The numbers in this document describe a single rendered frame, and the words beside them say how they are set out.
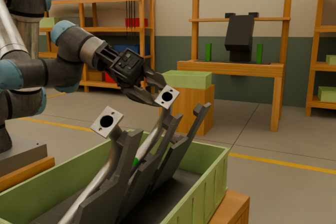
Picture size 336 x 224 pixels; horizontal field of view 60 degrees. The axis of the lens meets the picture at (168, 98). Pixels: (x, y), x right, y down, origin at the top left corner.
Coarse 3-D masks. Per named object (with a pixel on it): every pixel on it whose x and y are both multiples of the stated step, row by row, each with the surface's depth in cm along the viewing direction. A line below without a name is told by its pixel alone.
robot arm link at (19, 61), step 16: (0, 0) 86; (0, 16) 80; (0, 32) 77; (16, 32) 80; (0, 48) 75; (16, 48) 75; (0, 64) 70; (16, 64) 71; (32, 64) 74; (0, 80) 70; (16, 80) 71; (32, 80) 74
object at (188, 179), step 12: (168, 180) 100; (180, 180) 100; (192, 180) 100; (156, 192) 92; (168, 192) 92; (180, 192) 92; (60, 204) 86; (144, 204) 86; (156, 204) 86; (168, 204) 86; (48, 216) 80; (60, 216) 80; (132, 216) 80; (144, 216) 80; (156, 216) 80
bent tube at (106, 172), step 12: (108, 108) 56; (96, 120) 55; (108, 120) 58; (120, 120) 56; (96, 132) 55; (108, 132) 54; (120, 132) 59; (108, 156) 65; (108, 168) 64; (96, 180) 63; (84, 192) 62; (72, 204) 61; (72, 216) 59
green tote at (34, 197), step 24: (168, 144) 109; (192, 144) 104; (72, 168) 91; (96, 168) 101; (192, 168) 106; (216, 168) 88; (24, 192) 76; (48, 192) 83; (72, 192) 92; (192, 192) 72; (216, 192) 92; (0, 216) 71; (24, 216) 77; (168, 216) 62; (192, 216) 74
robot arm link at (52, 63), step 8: (56, 56) 80; (48, 64) 77; (56, 64) 78; (64, 64) 78; (72, 64) 79; (80, 64) 80; (48, 72) 76; (56, 72) 77; (64, 72) 79; (72, 72) 80; (80, 72) 82; (48, 80) 77; (56, 80) 78; (64, 80) 80; (72, 80) 82; (56, 88) 83; (64, 88) 82; (72, 88) 84
